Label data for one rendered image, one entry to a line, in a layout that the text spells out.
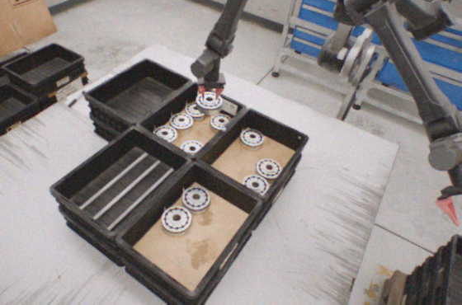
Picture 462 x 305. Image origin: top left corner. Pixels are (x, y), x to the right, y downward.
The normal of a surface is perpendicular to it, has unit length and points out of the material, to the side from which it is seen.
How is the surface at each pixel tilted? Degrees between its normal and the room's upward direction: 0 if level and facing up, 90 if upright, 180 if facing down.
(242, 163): 0
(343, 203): 0
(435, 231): 0
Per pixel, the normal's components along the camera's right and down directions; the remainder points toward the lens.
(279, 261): 0.09, -0.68
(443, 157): -0.76, 0.13
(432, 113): -0.56, 0.53
